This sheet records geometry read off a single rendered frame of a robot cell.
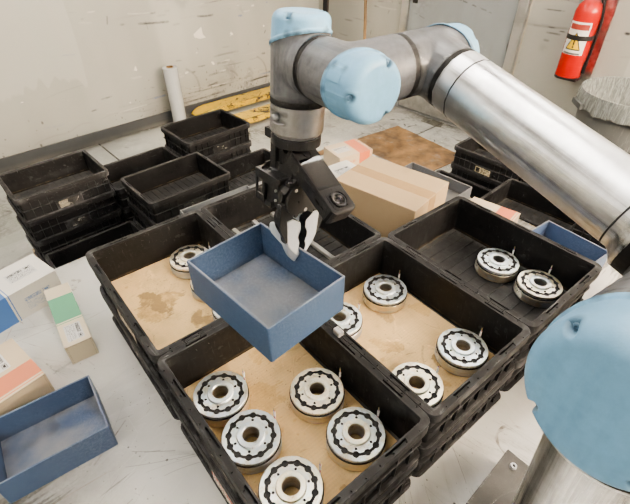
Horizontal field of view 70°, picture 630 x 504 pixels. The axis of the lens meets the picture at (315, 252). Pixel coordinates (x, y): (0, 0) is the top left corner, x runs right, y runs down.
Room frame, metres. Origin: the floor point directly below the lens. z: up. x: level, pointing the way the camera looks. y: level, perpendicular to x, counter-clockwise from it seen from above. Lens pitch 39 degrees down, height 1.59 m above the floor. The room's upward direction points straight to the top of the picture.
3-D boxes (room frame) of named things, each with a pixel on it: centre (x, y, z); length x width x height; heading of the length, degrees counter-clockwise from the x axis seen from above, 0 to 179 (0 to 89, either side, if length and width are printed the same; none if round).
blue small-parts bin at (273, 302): (0.52, 0.08, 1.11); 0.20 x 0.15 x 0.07; 44
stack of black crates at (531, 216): (1.72, -1.00, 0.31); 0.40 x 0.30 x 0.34; 43
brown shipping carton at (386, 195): (1.28, -0.25, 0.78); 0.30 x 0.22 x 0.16; 51
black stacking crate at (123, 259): (0.76, 0.30, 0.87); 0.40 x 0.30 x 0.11; 39
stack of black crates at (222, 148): (2.36, 0.60, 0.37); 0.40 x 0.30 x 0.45; 133
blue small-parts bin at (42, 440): (0.48, 0.53, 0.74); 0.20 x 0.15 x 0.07; 126
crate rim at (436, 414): (0.64, -0.18, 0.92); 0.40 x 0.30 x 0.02; 39
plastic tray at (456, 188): (1.46, -0.41, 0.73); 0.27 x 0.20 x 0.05; 44
